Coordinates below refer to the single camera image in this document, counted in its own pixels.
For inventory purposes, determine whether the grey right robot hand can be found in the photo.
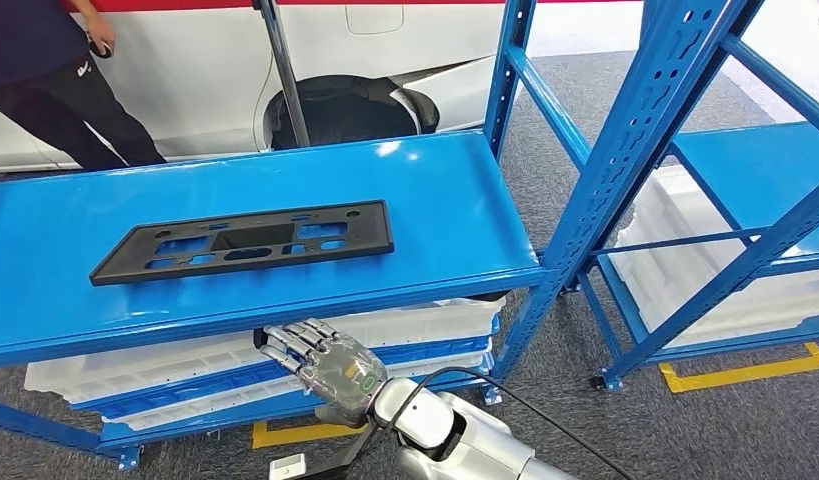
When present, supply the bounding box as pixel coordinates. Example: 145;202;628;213
257;319;389;429

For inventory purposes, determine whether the person's left hand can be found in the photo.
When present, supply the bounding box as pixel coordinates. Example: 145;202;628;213
82;11;117;58

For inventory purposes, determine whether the black plastic plate part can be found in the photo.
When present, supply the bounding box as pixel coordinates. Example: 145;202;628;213
88;199;396;287

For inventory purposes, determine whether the blue metal shelf rack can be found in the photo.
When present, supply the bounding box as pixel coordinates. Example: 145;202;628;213
0;0;768;473
577;0;819;392

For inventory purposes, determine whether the yellow floor tape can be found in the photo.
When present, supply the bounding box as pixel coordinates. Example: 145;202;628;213
659;342;819;395
251;420;371;450

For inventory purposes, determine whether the person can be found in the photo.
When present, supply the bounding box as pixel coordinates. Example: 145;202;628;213
0;0;168;172

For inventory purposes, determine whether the white car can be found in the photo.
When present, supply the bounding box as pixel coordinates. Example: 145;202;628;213
0;0;642;175

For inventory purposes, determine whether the chrome stanchion pole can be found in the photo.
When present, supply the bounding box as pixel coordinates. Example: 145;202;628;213
253;0;312;150

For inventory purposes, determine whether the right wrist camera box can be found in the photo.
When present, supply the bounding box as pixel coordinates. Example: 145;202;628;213
268;423;377;480

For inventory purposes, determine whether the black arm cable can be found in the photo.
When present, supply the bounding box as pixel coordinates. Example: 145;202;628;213
362;366;639;480

